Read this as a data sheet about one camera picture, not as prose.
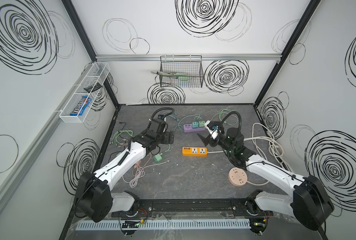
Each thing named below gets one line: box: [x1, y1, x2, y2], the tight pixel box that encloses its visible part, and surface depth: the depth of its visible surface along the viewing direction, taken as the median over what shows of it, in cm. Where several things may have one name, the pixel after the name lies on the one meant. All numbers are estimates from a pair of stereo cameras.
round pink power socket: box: [228, 167, 248, 187], surface depth 83 cm
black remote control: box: [83, 82, 103, 93], surface depth 81 cm
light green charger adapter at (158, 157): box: [153, 153, 163, 162], surface depth 91 cm
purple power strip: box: [183, 123, 206, 133], surface depth 104 cm
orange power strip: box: [182, 146, 208, 157], surface depth 93 cm
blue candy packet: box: [70, 96, 92, 116], surface depth 72 cm
